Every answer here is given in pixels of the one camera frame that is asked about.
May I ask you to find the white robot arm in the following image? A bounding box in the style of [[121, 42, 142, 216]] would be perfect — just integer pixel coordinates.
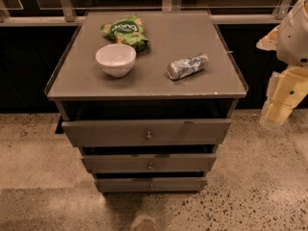
[[256, 0, 308, 123]]

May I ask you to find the grey bottom drawer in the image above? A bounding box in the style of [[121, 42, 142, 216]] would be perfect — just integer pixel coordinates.
[[95, 177, 206, 193]]

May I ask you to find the green snack bag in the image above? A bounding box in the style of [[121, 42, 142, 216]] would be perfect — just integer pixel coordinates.
[[100, 14, 149, 52]]

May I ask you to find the grey drawer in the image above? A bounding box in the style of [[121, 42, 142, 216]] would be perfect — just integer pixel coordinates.
[[63, 118, 231, 147], [95, 177, 206, 193], [82, 154, 216, 173]]

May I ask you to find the grey middle drawer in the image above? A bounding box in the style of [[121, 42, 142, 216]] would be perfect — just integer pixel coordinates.
[[82, 154, 216, 173]]

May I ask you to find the grey top drawer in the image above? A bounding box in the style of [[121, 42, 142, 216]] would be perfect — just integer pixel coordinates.
[[63, 118, 231, 147]]

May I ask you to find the grey drawer cabinet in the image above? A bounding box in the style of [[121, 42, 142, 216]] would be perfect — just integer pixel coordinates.
[[45, 12, 247, 183]]

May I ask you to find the white ceramic bowl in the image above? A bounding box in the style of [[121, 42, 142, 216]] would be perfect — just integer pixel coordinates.
[[95, 43, 137, 77]]

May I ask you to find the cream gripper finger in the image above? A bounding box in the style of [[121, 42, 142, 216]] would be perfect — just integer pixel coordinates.
[[256, 26, 279, 51], [262, 98, 295, 124]]

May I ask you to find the metal railing frame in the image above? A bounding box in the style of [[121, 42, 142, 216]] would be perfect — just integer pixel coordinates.
[[0, 0, 297, 26]]

